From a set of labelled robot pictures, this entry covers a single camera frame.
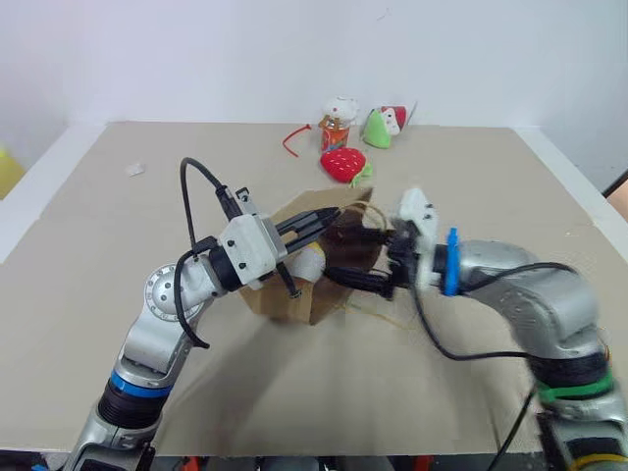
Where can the white and yellow plush toy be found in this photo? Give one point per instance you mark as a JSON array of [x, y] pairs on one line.
[[306, 265]]

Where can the tan cardboard table cover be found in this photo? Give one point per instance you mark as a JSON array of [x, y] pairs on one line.
[[98, 294]]

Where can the peach coloured object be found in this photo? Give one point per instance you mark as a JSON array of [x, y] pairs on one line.
[[620, 201]]

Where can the white cat plush toy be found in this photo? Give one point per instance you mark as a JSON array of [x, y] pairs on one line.
[[338, 110]]

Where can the small white paper scrap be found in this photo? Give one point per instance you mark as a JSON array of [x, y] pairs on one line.
[[135, 169]]

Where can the yellow object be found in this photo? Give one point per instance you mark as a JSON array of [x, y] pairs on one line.
[[7, 172]]

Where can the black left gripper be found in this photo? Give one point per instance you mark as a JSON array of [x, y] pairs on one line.
[[292, 284]]

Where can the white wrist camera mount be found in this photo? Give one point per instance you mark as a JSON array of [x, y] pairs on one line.
[[417, 206], [245, 245]]

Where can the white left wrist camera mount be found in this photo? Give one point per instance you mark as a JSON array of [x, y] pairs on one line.
[[245, 245]]

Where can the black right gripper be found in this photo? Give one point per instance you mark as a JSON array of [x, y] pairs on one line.
[[403, 255]]

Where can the blue clip on arm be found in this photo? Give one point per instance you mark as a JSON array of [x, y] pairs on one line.
[[451, 265]]

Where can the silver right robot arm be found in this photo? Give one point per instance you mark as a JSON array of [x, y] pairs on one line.
[[539, 294]]

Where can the brown paper bag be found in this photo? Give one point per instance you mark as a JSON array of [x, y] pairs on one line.
[[279, 304]]

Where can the green triangular plush toy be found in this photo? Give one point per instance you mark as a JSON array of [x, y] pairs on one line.
[[377, 132]]

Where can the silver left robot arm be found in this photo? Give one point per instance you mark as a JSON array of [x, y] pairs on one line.
[[147, 343]]

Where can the red strawberry plush toy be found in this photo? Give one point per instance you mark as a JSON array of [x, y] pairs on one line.
[[341, 164]]

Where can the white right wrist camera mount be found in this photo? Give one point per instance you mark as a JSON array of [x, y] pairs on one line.
[[417, 206]]

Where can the red and white plush toy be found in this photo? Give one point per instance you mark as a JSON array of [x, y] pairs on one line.
[[396, 118]]

